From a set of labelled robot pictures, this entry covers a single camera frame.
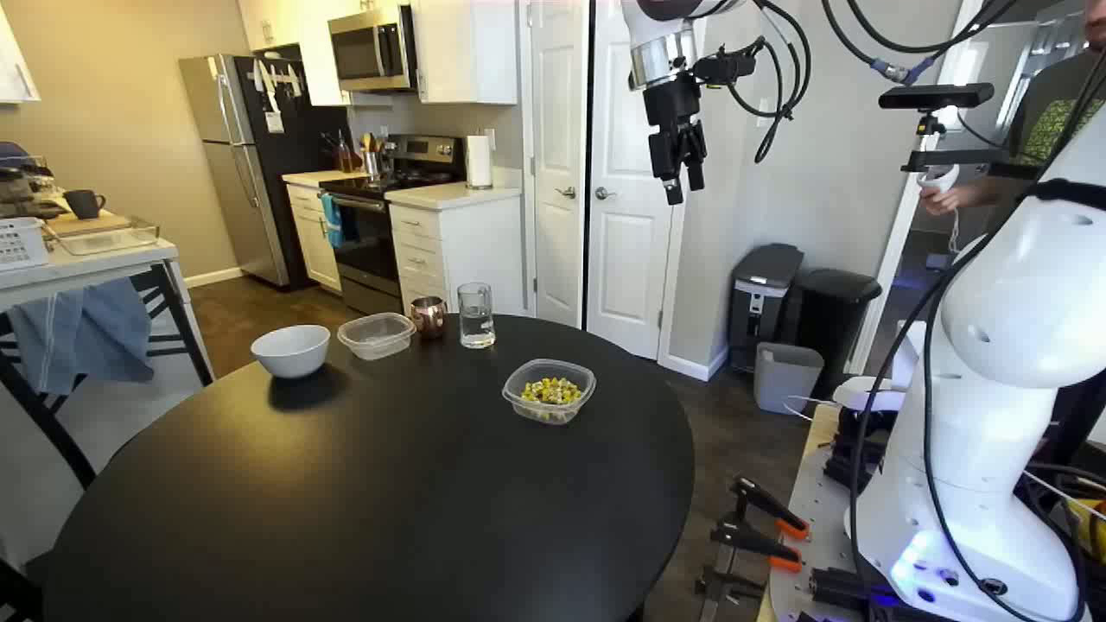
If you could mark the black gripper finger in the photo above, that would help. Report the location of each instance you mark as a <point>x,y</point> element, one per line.
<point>671,176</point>
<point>697,162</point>

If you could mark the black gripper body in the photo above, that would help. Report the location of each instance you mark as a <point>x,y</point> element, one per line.
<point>671,105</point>

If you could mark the yellow corn kernels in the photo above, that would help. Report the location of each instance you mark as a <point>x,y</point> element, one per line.
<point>550,391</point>

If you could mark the transparent plastic bowl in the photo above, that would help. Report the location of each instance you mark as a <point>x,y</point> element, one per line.
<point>550,391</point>

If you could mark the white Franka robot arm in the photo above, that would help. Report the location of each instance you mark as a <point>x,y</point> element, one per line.
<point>1015,313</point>

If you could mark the white ceramic bowl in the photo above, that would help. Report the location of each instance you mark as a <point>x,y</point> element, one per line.
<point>290,352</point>

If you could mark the white panel door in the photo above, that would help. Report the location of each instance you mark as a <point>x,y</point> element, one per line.
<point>559,162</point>
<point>625,253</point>

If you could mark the black trash can grey lid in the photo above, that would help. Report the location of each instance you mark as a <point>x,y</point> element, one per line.
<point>765,298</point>

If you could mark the white paper towel roll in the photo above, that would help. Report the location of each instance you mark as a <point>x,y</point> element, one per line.
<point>478,162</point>

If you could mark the white base cabinet with drawers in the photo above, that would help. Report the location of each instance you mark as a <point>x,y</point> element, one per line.
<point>454,244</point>

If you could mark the small grey waste bin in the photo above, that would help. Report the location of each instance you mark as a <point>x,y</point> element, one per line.
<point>790,377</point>

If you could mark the glass of water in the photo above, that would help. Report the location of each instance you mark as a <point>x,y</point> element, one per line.
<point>476,315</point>

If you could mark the small dark jar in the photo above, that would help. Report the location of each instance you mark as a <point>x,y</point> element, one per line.
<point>428,315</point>

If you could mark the white round cup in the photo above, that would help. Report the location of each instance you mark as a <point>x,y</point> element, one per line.
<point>866,394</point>

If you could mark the stainless steel stove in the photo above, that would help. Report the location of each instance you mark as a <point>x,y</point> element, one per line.
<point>382,219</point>

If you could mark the stainless steel microwave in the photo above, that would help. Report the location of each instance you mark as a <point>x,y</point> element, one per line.
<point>370,49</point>

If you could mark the empty clear plastic container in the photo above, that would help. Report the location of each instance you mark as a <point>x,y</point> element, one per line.
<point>374,336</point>

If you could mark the blue dish towel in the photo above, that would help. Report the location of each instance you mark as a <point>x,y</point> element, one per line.
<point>333,219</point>

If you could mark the black clamp orange tip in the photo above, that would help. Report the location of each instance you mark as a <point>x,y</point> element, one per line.
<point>767,506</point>
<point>754,540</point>

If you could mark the person in green shirt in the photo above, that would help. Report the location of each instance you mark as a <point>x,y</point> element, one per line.
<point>1054,117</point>

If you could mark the white base cabinet with counter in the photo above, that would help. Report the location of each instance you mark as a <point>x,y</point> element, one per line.
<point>313,229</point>

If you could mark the steel and black refrigerator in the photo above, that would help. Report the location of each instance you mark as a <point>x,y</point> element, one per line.
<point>245,162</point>

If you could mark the dark mug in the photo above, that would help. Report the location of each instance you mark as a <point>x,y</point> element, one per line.
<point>85,202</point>

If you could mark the white side table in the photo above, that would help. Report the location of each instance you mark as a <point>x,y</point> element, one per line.
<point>80,264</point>

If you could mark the blue cloth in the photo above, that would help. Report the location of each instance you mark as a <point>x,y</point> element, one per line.
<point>85,333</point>

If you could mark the pile of dark clothes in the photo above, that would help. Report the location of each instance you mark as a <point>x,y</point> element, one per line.
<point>25,186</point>

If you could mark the white plastic basket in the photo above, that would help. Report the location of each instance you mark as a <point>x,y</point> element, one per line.
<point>23,244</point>

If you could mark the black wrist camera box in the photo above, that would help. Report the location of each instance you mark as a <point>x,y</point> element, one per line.
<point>726,64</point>

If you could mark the wide white wall cabinet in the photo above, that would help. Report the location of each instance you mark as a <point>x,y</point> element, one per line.
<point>465,49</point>

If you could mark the black camera on stand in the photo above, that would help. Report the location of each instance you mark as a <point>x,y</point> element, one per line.
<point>934,96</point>

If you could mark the narrow white wall cabinet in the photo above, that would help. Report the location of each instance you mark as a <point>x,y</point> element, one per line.
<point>296,37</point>

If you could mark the white framed wall picture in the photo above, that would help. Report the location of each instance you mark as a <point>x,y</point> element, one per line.
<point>14,64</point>

